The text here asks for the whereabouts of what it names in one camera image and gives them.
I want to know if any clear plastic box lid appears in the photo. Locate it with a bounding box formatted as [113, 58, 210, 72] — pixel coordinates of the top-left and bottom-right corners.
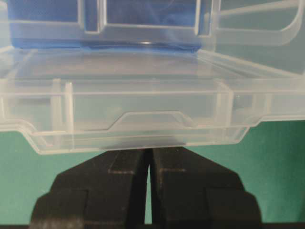
[0, 46, 305, 155]

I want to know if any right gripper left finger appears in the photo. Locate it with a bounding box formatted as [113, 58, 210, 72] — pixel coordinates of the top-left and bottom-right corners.
[30, 150, 148, 229]

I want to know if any clear plastic storage box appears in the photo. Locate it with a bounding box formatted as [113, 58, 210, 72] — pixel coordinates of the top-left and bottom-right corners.
[0, 0, 305, 78]

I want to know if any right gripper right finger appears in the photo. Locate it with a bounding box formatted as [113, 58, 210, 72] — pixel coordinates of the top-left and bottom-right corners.
[151, 147, 262, 229]

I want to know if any blue foam liner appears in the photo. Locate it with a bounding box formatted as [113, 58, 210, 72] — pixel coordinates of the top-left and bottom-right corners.
[7, 0, 213, 50]

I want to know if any green table cloth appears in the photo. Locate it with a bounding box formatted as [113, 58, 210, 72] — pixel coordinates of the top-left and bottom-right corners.
[0, 121, 305, 225]

